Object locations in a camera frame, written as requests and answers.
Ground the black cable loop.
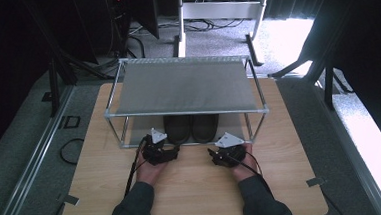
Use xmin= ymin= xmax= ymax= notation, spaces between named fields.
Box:
xmin=58 ymin=137 xmax=87 ymax=167

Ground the person's left hand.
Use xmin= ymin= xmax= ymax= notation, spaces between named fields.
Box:
xmin=133 ymin=148 xmax=171 ymax=187

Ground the bundle of floor cables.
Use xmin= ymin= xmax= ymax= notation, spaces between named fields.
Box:
xmin=126 ymin=12 xmax=247 ymax=38

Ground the metal frame shoe rack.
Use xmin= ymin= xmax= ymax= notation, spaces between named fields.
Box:
xmin=100 ymin=49 xmax=273 ymax=153

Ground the dark computer tower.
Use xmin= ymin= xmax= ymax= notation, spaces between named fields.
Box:
xmin=71 ymin=0 xmax=162 ymax=63

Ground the black slipper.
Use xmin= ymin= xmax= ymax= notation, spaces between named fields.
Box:
xmin=162 ymin=113 xmax=195 ymax=146
xmin=191 ymin=113 xmax=222 ymax=144

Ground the black floor bracket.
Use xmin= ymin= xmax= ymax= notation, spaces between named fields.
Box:
xmin=57 ymin=114 xmax=83 ymax=131

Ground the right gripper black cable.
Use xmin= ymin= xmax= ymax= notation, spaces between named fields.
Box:
xmin=224 ymin=148 xmax=276 ymax=200

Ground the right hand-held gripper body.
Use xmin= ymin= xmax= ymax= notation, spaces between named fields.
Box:
xmin=209 ymin=130 xmax=248 ymax=169

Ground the aluminium floor rail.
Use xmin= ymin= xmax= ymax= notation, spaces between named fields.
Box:
xmin=0 ymin=84 xmax=83 ymax=215

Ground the grey tape piece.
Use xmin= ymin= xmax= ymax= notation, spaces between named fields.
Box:
xmin=305 ymin=175 xmax=328 ymax=188
xmin=58 ymin=192 xmax=81 ymax=208

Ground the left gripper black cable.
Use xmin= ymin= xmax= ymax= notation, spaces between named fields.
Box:
xmin=120 ymin=135 xmax=152 ymax=198

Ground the person's right hand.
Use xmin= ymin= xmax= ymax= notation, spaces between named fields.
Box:
xmin=230 ymin=142 xmax=259 ymax=183

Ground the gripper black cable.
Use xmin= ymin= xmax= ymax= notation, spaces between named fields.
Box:
xmin=120 ymin=135 xmax=152 ymax=198
xmin=224 ymin=148 xmax=276 ymax=200

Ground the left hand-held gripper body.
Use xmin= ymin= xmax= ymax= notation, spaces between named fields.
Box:
xmin=140 ymin=125 xmax=182 ymax=167

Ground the black metal stand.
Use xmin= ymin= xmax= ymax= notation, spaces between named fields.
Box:
xmin=262 ymin=0 xmax=357 ymax=116
xmin=21 ymin=0 xmax=110 ymax=119

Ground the white desk frame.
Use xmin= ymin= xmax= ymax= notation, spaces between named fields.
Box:
xmin=171 ymin=0 xmax=276 ymax=72

